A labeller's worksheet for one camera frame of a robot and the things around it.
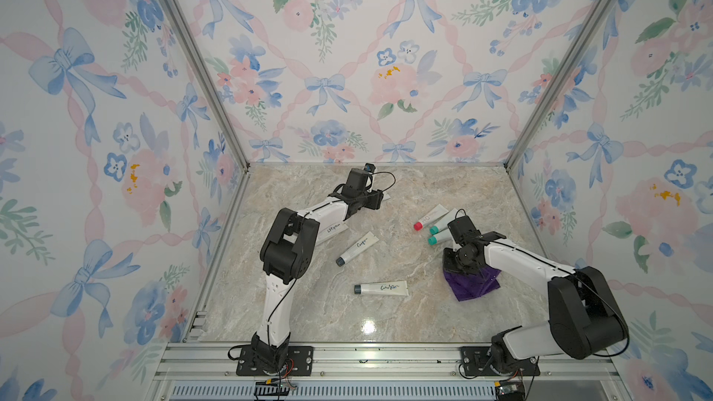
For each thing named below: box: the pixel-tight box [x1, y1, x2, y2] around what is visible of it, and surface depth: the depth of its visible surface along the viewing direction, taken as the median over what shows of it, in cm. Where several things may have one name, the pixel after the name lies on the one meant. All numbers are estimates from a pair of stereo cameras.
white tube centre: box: [336, 230, 380, 268], surface depth 97 cm
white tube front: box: [353, 280, 410, 297], surface depth 87 cm
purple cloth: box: [442, 266, 503, 302], surface depth 86 cm
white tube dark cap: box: [315, 221, 350, 246], surface depth 100 cm
